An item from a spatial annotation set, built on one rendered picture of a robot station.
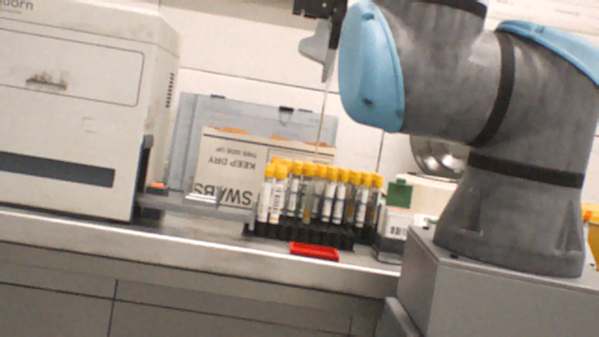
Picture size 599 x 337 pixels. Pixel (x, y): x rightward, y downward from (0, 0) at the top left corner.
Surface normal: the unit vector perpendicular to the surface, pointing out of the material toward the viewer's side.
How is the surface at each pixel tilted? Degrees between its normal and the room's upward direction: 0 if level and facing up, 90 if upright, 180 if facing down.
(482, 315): 90
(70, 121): 90
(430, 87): 104
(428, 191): 90
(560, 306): 90
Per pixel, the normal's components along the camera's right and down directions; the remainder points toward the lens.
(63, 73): 0.04, 0.06
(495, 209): -0.45, -0.32
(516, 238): -0.13, -0.24
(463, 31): 0.59, 0.15
